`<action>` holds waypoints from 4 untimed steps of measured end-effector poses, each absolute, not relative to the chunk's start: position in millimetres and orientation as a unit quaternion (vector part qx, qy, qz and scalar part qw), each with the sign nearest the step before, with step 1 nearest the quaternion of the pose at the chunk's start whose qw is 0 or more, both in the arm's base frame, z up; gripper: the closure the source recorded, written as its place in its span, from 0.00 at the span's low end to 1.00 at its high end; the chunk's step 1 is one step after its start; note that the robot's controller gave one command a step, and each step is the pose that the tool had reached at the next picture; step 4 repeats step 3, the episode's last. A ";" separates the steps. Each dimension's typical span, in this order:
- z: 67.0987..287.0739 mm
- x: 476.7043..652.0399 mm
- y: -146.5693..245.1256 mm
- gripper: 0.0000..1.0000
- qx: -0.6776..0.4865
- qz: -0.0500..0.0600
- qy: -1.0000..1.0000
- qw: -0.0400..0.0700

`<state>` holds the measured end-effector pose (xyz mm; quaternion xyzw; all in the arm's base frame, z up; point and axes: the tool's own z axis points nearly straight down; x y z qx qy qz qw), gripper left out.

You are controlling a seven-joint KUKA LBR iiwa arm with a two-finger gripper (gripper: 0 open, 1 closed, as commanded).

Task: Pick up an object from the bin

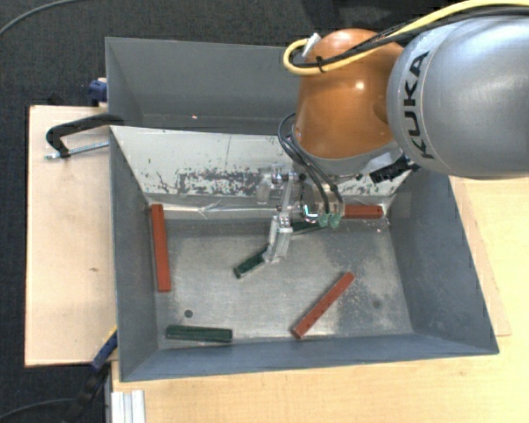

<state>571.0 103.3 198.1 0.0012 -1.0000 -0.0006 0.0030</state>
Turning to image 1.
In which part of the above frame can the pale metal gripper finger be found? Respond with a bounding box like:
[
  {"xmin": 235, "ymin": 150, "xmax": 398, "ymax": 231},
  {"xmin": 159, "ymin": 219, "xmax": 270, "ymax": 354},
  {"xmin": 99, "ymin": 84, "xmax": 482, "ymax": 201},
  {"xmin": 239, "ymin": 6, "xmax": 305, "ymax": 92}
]
[
  {"xmin": 275, "ymin": 216, "xmax": 292, "ymax": 263},
  {"xmin": 263, "ymin": 220, "xmax": 279, "ymax": 265}
]

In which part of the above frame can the dark green block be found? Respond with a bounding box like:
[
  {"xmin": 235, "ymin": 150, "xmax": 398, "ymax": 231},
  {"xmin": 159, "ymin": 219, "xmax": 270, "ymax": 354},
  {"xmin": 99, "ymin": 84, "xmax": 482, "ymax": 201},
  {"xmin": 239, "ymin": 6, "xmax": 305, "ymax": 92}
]
[
  {"xmin": 233, "ymin": 219, "xmax": 324, "ymax": 280},
  {"xmin": 165, "ymin": 323, "xmax": 234, "ymax": 345}
]

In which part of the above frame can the grey metal bin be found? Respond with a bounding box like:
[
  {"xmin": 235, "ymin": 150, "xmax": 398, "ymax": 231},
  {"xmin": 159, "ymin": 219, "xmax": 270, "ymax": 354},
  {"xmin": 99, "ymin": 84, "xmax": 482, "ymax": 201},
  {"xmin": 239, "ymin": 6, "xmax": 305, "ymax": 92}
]
[{"xmin": 104, "ymin": 36, "xmax": 500, "ymax": 383}]

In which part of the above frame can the red-brown flat block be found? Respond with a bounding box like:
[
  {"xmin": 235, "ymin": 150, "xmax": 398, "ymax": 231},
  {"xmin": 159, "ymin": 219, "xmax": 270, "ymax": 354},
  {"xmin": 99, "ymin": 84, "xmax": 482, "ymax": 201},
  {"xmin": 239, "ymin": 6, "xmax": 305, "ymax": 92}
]
[
  {"xmin": 150, "ymin": 204, "xmax": 173, "ymax": 293},
  {"xmin": 343, "ymin": 204, "xmax": 385, "ymax": 221},
  {"xmin": 290, "ymin": 271, "xmax": 357, "ymax": 340}
]

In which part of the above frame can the black cylinder on white bracket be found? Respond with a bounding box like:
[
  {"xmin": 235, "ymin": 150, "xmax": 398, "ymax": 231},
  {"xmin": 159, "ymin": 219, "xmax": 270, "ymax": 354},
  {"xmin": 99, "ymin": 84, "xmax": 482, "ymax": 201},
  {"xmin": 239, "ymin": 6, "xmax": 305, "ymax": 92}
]
[{"xmin": 369, "ymin": 156, "xmax": 422, "ymax": 185}]

